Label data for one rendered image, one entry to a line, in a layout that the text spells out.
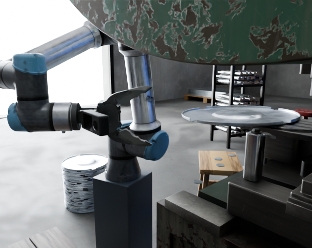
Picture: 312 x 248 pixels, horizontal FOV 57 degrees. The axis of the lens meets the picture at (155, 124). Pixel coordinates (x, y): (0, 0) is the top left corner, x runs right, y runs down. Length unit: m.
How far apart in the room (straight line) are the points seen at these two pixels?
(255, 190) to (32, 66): 0.55
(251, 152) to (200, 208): 0.15
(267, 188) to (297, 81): 7.32
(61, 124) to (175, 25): 0.53
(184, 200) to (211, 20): 0.44
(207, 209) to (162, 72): 5.99
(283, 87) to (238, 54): 7.76
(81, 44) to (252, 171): 0.65
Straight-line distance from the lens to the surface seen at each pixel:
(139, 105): 0.99
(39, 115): 0.74
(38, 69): 0.74
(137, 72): 0.97
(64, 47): 0.93
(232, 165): 1.72
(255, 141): 0.54
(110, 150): 1.15
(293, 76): 7.86
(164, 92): 6.57
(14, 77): 0.76
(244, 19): 0.21
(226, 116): 0.72
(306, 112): 1.02
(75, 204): 1.88
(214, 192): 0.64
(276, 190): 0.54
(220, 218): 0.56
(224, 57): 0.22
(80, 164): 1.85
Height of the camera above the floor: 0.93
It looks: 13 degrees down
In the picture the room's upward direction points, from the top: straight up
